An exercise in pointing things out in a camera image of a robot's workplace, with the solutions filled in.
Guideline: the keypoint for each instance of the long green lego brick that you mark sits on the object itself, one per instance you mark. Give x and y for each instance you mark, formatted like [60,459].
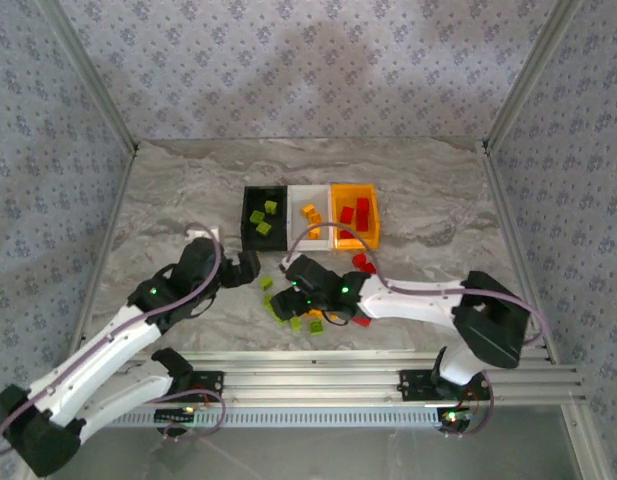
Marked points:
[267,300]

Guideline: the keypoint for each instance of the yellow lego brick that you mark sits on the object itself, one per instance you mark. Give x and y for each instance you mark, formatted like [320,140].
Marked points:
[315,218]
[314,234]
[315,313]
[308,210]

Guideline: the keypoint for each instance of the small red lego brick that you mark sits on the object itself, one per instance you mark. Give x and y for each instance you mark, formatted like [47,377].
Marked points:
[346,234]

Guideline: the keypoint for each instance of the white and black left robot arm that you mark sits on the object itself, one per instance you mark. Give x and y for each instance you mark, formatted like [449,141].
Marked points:
[88,365]

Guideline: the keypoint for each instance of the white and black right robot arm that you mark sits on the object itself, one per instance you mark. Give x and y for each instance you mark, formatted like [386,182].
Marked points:
[413,300]

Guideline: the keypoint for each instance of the black plastic bin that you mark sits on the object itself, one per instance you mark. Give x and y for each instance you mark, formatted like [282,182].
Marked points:
[248,200]

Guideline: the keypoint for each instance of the white plastic bin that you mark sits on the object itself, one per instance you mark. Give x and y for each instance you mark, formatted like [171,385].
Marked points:
[320,200]

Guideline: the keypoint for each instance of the orange plastic bin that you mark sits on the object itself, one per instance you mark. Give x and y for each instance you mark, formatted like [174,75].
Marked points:
[338,197]

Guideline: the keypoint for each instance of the small black circuit board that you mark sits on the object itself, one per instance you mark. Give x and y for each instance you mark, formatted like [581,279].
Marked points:
[455,419]
[175,414]

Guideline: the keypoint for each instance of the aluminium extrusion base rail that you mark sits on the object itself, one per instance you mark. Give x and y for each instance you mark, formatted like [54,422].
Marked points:
[313,380]

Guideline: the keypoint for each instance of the aluminium side rail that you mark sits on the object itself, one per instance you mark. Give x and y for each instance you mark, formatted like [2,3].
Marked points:
[109,225]
[507,225]

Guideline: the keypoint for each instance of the aluminium frame post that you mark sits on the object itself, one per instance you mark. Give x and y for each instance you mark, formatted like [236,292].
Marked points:
[90,75]
[525,75]

